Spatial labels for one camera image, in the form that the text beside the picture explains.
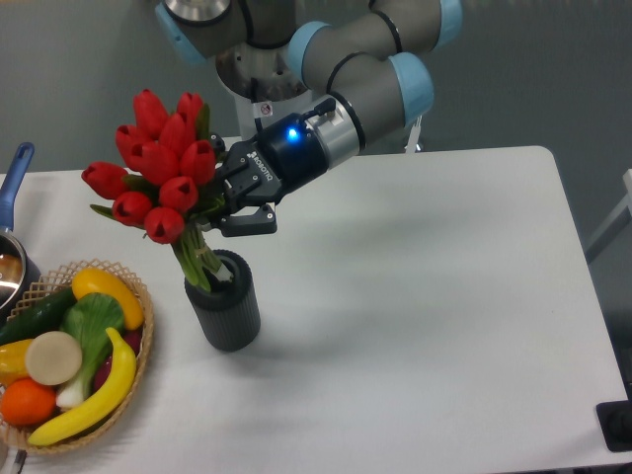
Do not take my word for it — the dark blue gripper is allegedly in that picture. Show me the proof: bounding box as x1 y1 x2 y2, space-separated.
208 97 365 237

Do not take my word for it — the black device at table edge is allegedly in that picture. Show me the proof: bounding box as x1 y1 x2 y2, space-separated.
595 400 631 452

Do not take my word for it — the orange fruit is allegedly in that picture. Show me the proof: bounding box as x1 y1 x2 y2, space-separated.
1 378 56 427

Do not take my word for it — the green bok choy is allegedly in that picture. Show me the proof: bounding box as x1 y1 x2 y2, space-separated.
56 292 124 411

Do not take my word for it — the yellow pepper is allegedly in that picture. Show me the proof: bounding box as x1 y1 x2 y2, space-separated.
0 339 33 387

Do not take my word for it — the white frame at right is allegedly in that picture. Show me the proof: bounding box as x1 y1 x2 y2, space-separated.
585 169 631 265

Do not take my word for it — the woven wicker basket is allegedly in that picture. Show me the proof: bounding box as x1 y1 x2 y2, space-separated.
1 259 154 455

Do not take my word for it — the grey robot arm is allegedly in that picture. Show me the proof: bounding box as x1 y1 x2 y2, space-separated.
155 1 463 237

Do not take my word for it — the blue handled pot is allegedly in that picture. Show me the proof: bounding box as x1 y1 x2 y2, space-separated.
1 142 40 325

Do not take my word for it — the red tulip bouquet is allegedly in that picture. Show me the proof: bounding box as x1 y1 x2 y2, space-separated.
82 90 233 292

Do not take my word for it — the beige round slice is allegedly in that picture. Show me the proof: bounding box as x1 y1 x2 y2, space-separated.
25 331 83 386

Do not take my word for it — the dark red vegetable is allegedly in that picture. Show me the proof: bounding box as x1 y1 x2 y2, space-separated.
93 329 142 392

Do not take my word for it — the yellow banana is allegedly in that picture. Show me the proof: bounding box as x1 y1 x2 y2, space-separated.
28 328 136 447

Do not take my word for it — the dark grey ribbed vase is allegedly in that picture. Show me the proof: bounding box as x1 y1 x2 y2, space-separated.
185 250 261 353

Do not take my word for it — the green cucumber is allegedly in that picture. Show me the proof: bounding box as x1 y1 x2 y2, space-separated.
1 287 76 345

